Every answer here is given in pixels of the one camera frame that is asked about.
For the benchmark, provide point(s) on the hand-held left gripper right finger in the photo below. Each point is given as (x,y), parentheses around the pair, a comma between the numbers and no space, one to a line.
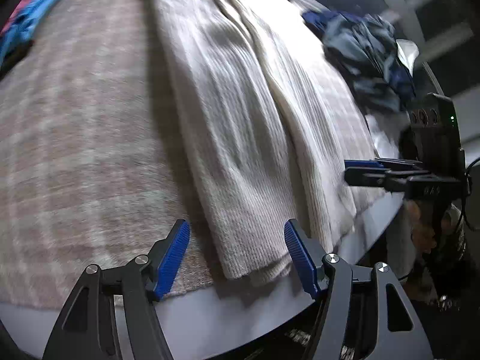
(302,262)

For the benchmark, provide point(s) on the cream knitted sweater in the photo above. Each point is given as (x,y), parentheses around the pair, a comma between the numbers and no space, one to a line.
(232,120)

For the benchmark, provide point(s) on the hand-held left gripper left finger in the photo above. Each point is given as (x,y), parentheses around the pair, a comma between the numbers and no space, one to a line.
(170,262)

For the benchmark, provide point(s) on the blue folded garment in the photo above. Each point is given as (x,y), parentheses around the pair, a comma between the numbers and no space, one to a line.
(43,7)

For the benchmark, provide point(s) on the pink folded garment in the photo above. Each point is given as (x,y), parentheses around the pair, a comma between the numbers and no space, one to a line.
(24,7)

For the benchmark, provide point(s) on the white window frame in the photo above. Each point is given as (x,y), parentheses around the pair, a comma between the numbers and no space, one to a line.
(405,3)

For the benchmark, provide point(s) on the person's right hand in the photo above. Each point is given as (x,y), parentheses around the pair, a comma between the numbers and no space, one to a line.
(422,225)

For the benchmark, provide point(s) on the navy blue garment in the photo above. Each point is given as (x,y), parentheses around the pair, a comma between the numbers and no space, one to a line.
(318,20)

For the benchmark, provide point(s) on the white crumpled cloth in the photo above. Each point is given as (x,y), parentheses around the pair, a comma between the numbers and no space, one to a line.
(407,50)

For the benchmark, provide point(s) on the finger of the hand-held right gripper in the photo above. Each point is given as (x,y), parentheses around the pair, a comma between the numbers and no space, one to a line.
(363,164)
(367,178)

